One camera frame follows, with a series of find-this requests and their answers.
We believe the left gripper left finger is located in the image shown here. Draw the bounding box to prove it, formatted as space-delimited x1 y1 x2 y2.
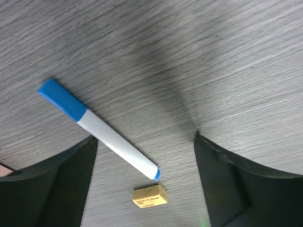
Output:
0 136 98 227

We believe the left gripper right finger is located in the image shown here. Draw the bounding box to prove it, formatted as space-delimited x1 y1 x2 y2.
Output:
194 133 303 227

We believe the small yellow eraser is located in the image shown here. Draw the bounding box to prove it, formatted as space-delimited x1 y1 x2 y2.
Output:
133 184 168 209

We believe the blue capped white marker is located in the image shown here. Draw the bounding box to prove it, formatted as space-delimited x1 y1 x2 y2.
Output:
37 79 160 181

